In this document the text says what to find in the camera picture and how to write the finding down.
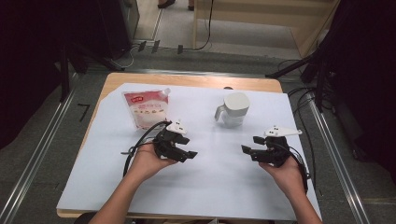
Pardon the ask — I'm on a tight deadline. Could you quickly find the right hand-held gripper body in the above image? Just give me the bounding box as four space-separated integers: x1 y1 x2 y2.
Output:
250 125 303 168

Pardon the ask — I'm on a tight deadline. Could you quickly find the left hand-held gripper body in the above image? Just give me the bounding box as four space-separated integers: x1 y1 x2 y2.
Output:
152 119 190 161

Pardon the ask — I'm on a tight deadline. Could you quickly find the red and white spouted pouch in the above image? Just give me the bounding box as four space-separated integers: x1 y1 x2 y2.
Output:
121 88 172 131

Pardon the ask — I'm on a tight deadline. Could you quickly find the white jar with hinged lid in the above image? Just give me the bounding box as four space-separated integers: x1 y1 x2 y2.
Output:
214 91 251 129

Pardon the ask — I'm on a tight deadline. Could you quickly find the person's left hand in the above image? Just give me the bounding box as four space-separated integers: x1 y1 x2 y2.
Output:
128 141 178 182

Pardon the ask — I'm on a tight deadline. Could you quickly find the person's right hand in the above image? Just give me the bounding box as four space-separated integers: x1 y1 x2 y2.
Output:
259 155 307 200

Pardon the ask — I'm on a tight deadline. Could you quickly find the white sheet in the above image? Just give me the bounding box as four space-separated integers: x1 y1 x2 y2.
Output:
56 82 323 222

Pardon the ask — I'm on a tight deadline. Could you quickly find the wooden table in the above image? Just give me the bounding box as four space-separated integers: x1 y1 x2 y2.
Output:
56 72 323 222

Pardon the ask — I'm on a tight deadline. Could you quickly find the black metal stand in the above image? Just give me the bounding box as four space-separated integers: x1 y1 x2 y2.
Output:
59 40 125 102
264 31 334 113

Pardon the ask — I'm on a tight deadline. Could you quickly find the person's dark clothing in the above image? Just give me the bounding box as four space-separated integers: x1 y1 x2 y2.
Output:
74 212 98 224

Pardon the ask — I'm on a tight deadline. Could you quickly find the dark curtain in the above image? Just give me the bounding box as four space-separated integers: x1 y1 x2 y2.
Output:
0 0 104 150
323 0 396 185

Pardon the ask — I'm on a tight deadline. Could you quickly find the light wooden furniture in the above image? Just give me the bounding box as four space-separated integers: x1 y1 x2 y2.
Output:
191 0 342 59

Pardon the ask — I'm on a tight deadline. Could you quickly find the black cabinet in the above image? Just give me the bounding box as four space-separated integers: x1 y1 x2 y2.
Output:
96 0 140 60

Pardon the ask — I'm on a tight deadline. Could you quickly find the left hand-held gripper black cable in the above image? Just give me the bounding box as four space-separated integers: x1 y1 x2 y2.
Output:
120 120 172 178

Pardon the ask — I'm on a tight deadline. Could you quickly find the hand-held gripper black cable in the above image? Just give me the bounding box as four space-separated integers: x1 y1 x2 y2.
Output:
279 144 312 195
120 120 172 178

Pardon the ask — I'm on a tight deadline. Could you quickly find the right hand-held gripper black cable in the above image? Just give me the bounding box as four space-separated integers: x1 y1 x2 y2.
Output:
279 144 312 195

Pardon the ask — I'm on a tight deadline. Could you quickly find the black floor cable bundle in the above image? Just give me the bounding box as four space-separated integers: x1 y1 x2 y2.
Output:
286 87 318 190

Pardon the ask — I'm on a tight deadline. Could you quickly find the metal floor rail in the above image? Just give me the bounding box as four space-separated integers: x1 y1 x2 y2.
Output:
306 91 372 224
0 73 78 224

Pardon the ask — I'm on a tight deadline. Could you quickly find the grey floor cable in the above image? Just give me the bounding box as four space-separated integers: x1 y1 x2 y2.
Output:
108 46 139 71

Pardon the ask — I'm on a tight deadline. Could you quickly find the black hanging cable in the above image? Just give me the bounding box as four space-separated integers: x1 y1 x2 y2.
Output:
194 0 216 51

